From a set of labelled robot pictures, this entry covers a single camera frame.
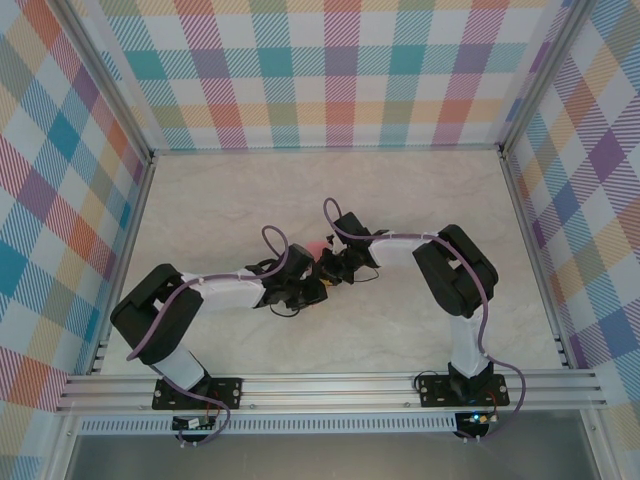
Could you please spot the pink cloth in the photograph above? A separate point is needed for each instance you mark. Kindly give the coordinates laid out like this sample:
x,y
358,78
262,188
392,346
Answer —
x,y
315,247

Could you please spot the black right controller board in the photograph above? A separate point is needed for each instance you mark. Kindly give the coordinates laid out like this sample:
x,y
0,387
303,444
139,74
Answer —
x,y
475,419

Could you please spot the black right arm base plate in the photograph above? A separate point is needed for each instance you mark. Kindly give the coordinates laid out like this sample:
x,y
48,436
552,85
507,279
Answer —
x,y
432,390

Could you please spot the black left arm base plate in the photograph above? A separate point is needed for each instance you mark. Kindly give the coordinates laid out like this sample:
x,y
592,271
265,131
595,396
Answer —
x,y
230,392

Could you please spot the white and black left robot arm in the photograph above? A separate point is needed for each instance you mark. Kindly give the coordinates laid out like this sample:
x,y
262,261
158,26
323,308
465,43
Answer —
x,y
230,295

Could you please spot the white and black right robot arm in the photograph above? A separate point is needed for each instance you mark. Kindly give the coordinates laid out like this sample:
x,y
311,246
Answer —
x,y
395,247

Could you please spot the black controller board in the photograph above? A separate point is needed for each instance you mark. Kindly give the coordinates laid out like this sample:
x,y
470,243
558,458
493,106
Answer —
x,y
187,424
475,419

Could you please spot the aluminium side rail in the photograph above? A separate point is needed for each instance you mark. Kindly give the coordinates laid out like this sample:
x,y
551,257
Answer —
x,y
129,240
531,250

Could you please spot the aluminium frame post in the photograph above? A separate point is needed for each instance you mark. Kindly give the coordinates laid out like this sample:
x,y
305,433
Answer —
x,y
107,85
545,80

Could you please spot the long aluminium mounting rail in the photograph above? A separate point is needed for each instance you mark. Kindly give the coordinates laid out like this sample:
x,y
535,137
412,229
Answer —
x,y
325,390

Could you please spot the thin aluminium frame bar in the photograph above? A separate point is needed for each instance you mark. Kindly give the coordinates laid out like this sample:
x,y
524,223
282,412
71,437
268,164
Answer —
x,y
325,149

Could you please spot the black left controller board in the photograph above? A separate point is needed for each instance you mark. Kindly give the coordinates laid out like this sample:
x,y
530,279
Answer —
x,y
187,424

